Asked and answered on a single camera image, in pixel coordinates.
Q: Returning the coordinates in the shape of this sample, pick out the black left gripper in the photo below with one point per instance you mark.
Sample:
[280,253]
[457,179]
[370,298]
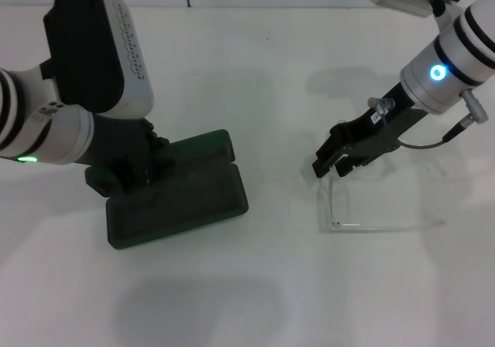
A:
[123,138]

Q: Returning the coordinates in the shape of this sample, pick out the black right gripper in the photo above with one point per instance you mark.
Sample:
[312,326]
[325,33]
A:
[375,138]

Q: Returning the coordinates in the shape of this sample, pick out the green glasses case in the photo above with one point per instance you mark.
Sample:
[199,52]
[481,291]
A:
[185,200]

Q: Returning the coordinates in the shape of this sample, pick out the clear plastic glasses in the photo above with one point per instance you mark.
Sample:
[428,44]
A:
[367,228]

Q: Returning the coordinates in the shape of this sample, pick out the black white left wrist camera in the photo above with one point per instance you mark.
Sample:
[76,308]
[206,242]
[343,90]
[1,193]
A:
[85,45]

